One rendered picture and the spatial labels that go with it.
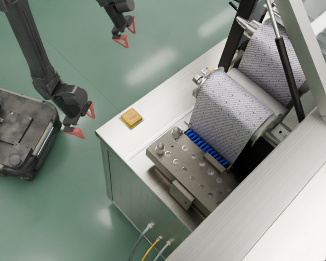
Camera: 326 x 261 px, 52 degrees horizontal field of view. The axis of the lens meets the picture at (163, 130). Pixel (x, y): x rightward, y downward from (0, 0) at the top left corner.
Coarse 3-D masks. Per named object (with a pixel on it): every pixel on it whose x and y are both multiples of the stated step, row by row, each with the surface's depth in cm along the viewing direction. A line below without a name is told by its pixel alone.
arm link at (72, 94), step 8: (40, 88) 108; (56, 88) 113; (64, 88) 111; (72, 88) 110; (80, 88) 112; (48, 96) 111; (64, 96) 112; (72, 96) 110; (80, 96) 112; (72, 104) 113; (80, 104) 112
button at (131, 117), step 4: (132, 108) 150; (128, 112) 149; (132, 112) 149; (136, 112) 149; (124, 116) 148; (128, 116) 148; (132, 116) 148; (136, 116) 148; (140, 116) 148; (124, 120) 148; (128, 120) 147; (132, 120) 147; (136, 120) 147; (140, 120) 149; (128, 124) 147; (132, 124) 146
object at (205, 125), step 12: (204, 108) 120; (192, 120) 131; (204, 120) 124; (216, 120) 119; (204, 132) 129; (216, 132) 123; (228, 132) 117; (216, 144) 128; (228, 144) 122; (240, 144) 116; (228, 156) 127
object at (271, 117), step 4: (272, 116) 108; (276, 116) 110; (268, 120) 107; (264, 124) 107; (260, 128) 107; (256, 132) 108; (260, 132) 107; (252, 136) 110; (256, 136) 108; (252, 140) 111
